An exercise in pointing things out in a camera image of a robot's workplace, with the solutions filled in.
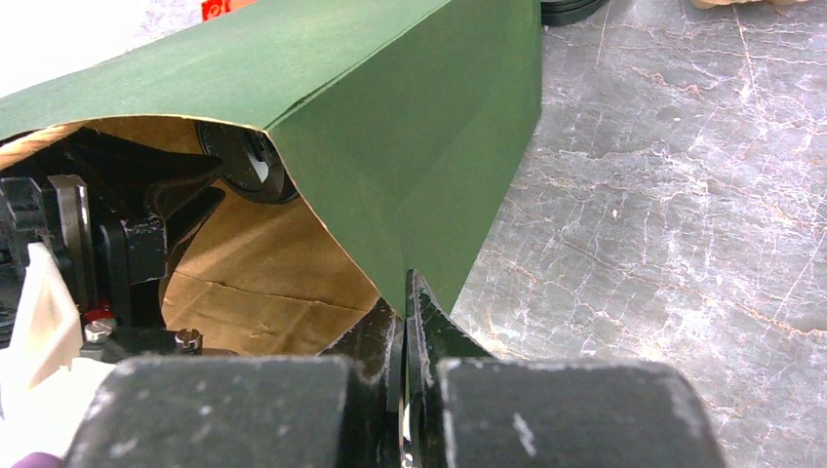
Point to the red D-shaped object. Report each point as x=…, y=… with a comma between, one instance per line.
x=211, y=9

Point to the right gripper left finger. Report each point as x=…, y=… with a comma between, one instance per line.
x=340, y=408

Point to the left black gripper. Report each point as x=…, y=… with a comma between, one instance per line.
x=117, y=216

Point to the green paper bag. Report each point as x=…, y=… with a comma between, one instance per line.
x=400, y=123

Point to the stack of black lids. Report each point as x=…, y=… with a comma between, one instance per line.
x=565, y=12

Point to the stack of cardboard cup carriers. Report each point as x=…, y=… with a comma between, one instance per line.
x=709, y=4

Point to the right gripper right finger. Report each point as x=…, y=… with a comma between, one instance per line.
x=470, y=409

